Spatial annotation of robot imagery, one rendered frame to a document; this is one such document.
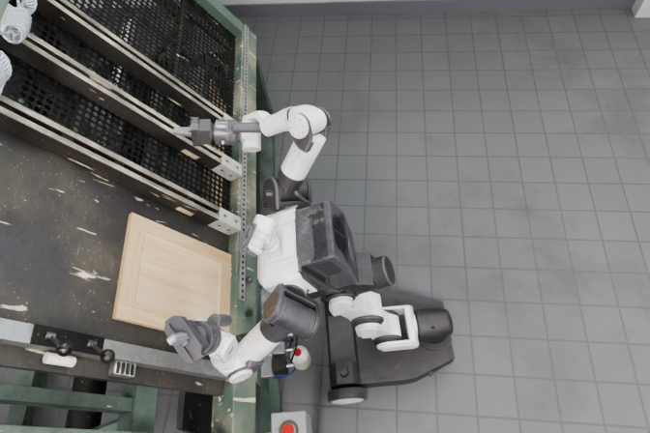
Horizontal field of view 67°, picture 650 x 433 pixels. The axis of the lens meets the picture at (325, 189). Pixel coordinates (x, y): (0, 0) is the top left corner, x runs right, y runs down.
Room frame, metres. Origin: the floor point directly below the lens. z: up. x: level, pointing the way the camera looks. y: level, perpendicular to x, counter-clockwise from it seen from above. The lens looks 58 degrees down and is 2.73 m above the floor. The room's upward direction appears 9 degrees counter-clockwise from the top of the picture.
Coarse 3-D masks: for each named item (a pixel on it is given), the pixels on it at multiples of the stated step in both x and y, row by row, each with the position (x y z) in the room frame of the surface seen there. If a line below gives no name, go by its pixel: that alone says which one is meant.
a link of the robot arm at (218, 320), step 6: (198, 318) 0.48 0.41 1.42; (210, 318) 0.45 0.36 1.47; (216, 318) 0.45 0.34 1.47; (222, 318) 0.45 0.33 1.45; (228, 318) 0.47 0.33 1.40; (216, 324) 0.44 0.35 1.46; (222, 324) 0.44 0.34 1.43; (228, 324) 0.46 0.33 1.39; (222, 330) 0.43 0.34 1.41; (222, 336) 0.41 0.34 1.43; (216, 348) 0.38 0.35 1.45; (210, 354) 0.37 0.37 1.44; (216, 354) 0.38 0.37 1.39
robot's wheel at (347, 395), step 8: (328, 392) 0.45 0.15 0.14; (336, 392) 0.44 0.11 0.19; (344, 392) 0.43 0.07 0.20; (352, 392) 0.42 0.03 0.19; (360, 392) 0.42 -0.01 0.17; (328, 400) 0.42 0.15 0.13; (336, 400) 0.41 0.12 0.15; (344, 400) 0.42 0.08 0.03; (352, 400) 0.41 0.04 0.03; (360, 400) 0.40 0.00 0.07
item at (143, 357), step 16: (0, 320) 0.49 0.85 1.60; (0, 336) 0.45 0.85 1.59; (16, 336) 0.45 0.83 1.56; (128, 352) 0.46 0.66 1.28; (144, 352) 0.47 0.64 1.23; (160, 352) 0.47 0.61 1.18; (160, 368) 0.43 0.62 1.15; (176, 368) 0.43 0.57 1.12; (192, 368) 0.44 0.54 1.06; (208, 368) 0.44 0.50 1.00
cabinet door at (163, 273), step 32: (128, 224) 0.89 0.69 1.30; (160, 224) 0.93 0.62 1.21; (128, 256) 0.77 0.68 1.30; (160, 256) 0.81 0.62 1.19; (192, 256) 0.85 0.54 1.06; (224, 256) 0.90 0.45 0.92; (128, 288) 0.66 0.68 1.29; (160, 288) 0.69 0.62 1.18; (192, 288) 0.73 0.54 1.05; (224, 288) 0.76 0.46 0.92; (128, 320) 0.56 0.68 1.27; (160, 320) 0.58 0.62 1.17
